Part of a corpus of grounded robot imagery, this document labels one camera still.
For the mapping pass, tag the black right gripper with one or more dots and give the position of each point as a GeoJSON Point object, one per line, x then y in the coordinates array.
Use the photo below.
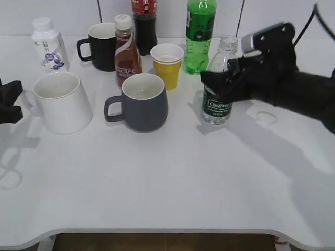
{"type": "Point", "coordinates": [269, 77]}

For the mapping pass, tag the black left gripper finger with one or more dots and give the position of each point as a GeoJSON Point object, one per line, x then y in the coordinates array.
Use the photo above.
{"type": "Point", "coordinates": [11, 114]}
{"type": "Point", "coordinates": [10, 92]}

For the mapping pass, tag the clear water bottle green label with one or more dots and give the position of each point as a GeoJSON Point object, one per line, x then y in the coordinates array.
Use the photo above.
{"type": "Point", "coordinates": [213, 111]}

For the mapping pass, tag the white ceramic mug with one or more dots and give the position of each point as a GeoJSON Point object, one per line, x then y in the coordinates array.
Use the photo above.
{"type": "Point", "coordinates": [63, 102]}

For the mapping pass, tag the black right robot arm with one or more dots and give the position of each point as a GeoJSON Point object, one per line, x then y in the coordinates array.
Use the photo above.
{"type": "Point", "coordinates": [317, 98]}

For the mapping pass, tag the grey ceramic mug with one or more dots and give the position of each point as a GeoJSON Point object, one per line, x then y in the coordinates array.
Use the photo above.
{"type": "Point", "coordinates": [144, 103]}

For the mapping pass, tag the black ceramic mug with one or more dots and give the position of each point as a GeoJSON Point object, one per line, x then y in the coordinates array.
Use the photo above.
{"type": "Point", "coordinates": [102, 40]}

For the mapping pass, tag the white yogurt drink bottle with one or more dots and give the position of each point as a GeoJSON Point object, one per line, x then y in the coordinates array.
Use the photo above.
{"type": "Point", "coordinates": [49, 46]}

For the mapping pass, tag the green soda bottle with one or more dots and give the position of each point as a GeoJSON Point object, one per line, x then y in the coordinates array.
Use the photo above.
{"type": "Point", "coordinates": [200, 18]}

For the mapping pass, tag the yellow paper cup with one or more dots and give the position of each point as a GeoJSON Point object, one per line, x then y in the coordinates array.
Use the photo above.
{"type": "Point", "coordinates": [167, 60]}

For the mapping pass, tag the brown Nescafe coffee bottle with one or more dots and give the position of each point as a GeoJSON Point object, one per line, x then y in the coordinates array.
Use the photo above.
{"type": "Point", "coordinates": [127, 57]}

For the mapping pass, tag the dark cola bottle red label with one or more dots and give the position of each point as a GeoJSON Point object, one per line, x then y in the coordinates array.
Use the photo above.
{"type": "Point", "coordinates": [144, 15]}

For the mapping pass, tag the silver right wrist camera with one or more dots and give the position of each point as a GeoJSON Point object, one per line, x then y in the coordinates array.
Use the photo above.
{"type": "Point", "coordinates": [247, 42]}

